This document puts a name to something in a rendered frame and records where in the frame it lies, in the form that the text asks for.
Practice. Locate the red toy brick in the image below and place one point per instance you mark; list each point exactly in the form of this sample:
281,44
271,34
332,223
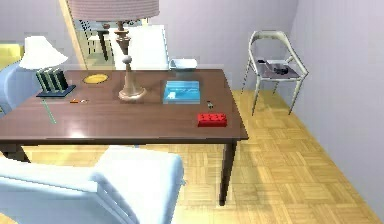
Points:
212,119

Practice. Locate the blue book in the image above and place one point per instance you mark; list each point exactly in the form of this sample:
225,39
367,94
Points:
181,92

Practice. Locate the dark brown wooden table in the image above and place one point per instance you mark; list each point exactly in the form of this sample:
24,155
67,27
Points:
133,120

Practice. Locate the wooden lamp with pink shade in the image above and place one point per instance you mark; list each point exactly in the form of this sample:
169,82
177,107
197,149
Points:
130,86

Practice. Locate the pale blue upholstered chair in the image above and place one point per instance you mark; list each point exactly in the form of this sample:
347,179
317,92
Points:
148,50

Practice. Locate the white slender-legged chair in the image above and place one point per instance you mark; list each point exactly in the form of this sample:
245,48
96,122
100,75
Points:
266,75

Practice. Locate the pale blue armchair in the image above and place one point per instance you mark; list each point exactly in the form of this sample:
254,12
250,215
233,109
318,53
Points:
133,186

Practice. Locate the small black device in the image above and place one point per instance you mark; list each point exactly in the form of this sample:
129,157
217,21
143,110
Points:
281,70

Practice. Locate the white box on chair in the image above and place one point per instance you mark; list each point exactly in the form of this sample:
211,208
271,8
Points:
277,63

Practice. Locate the yellow oval dish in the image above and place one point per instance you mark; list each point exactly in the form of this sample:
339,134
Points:
95,78

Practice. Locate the small orange and white object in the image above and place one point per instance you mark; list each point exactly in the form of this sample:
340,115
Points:
78,101

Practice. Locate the dark wooden side table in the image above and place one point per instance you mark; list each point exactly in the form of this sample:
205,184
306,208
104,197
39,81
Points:
101,36

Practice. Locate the white-shaded lamp with dark base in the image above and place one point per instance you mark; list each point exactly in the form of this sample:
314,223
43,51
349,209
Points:
45,56

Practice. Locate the blue rounded armchair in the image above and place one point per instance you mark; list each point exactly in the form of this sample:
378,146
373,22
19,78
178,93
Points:
15,85

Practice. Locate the yellow cushion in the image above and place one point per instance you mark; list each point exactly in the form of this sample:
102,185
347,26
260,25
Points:
9,55

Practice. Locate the wooden door frame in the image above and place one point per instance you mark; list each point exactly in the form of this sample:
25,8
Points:
71,33

